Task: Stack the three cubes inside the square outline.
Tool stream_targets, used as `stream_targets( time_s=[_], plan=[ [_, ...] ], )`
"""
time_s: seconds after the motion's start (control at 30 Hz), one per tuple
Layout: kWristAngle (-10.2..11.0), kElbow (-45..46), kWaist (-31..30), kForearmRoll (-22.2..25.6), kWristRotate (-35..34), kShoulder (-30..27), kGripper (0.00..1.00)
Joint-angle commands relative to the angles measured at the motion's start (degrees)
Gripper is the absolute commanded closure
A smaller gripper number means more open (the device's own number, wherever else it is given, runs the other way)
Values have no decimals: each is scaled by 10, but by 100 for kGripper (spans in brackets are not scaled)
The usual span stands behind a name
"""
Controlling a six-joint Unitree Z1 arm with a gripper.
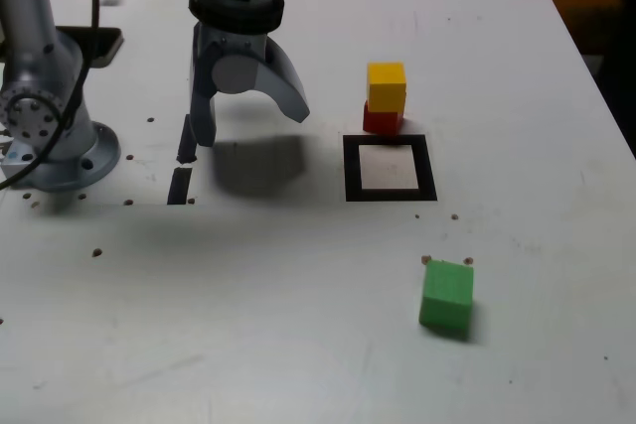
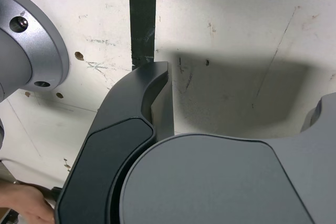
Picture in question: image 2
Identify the black tape strip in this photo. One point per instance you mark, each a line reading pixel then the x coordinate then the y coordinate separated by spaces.
pixel 141 24

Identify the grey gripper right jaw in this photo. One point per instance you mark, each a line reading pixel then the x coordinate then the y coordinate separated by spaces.
pixel 210 182

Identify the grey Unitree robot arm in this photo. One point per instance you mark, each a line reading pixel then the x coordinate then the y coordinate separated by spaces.
pixel 26 51

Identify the person's hand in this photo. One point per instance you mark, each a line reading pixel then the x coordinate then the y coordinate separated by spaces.
pixel 23 203

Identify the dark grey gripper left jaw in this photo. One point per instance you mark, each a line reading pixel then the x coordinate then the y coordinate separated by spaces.
pixel 110 134

